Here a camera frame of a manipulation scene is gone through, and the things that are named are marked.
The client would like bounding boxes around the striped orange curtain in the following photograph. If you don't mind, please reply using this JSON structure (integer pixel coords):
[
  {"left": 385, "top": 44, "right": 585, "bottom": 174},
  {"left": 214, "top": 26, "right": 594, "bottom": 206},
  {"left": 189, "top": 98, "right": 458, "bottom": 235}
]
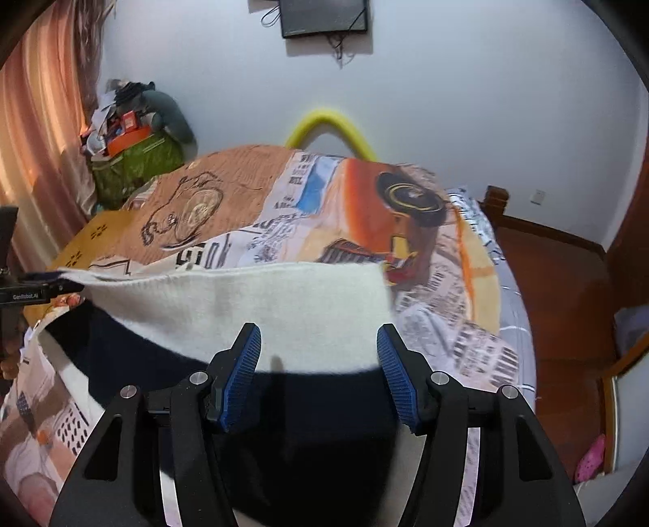
[{"left": 1, "top": 1, "right": 115, "bottom": 271}]

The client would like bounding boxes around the wooden bed post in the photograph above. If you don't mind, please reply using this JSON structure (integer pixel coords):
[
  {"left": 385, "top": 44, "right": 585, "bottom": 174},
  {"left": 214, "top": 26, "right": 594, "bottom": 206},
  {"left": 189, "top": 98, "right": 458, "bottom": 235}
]
[{"left": 481, "top": 186, "right": 509, "bottom": 229}]

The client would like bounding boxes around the printed newspaper pattern bedspread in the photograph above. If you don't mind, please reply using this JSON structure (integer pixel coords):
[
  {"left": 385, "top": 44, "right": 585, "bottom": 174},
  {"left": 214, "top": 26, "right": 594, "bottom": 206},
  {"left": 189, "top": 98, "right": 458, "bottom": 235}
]
[{"left": 0, "top": 144, "right": 539, "bottom": 527}]

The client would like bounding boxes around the black white striped sweater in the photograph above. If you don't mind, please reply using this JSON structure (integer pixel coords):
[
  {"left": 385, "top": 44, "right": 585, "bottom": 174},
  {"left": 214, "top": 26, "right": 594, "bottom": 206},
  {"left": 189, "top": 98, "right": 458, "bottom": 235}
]
[{"left": 39, "top": 262, "right": 398, "bottom": 526}]

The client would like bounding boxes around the yellow foam padded bed rail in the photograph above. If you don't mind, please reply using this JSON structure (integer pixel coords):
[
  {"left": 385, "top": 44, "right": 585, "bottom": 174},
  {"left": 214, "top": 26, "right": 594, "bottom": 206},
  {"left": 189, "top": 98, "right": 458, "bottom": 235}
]
[{"left": 285, "top": 109, "right": 380, "bottom": 163}]

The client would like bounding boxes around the orange box on hamper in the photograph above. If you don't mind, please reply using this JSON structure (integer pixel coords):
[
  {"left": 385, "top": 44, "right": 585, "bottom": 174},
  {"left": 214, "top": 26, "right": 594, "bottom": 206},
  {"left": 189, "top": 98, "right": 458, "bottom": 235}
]
[{"left": 107, "top": 126, "right": 152, "bottom": 157}]

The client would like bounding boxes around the grey jacket on pile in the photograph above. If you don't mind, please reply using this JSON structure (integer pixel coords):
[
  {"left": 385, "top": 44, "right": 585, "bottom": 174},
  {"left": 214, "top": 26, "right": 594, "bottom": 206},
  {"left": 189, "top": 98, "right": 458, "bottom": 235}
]
[{"left": 140, "top": 82, "right": 195, "bottom": 144}]

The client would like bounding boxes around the wooden folding lap desk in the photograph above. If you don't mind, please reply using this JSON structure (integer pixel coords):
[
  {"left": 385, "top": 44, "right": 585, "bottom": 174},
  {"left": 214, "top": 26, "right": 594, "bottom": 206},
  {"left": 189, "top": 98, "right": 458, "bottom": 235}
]
[{"left": 22, "top": 207, "right": 141, "bottom": 325}]

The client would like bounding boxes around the white wall socket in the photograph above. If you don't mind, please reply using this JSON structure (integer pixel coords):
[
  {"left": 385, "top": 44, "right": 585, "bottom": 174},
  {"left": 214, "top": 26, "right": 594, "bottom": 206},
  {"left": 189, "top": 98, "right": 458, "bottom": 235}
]
[{"left": 530, "top": 189, "right": 546, "bottom": 206}]

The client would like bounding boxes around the white wardrobe with heart stickers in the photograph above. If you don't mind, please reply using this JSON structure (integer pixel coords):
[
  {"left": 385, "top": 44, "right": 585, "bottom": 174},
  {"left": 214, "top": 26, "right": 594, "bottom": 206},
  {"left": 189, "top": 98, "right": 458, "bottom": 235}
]
[{"left": 572, "top": 303, "right": 649, "bottom": 527}]

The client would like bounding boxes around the green patterned storage hamper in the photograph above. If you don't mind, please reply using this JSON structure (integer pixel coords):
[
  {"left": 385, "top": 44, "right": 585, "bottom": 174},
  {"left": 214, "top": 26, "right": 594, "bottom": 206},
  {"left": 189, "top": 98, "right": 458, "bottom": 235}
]
[{"left": 90, "top": 132, "right": 184, "bottom": 210}]

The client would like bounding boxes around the pink slipper on floor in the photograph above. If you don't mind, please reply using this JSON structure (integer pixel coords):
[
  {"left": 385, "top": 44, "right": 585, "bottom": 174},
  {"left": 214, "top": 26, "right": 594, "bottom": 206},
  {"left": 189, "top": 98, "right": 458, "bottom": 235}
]
[{"left": 574, "top": 434, "right": 606, "bottom": 483}]

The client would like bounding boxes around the small black wall monitor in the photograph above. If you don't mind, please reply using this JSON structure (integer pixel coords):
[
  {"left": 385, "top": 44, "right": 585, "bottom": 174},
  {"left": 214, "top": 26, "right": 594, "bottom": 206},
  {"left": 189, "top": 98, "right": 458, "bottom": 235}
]
[{"left": 278, "top": 0, "right": 368, "bottom": 39}]

